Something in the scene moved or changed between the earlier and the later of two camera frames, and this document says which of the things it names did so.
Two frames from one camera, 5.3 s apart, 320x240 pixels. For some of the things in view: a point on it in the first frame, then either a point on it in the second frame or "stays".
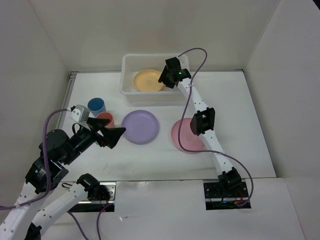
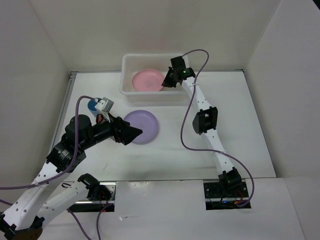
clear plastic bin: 139,75 stays
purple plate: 141,126 stays
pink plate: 188,139 → 148,80
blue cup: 96,106 stays
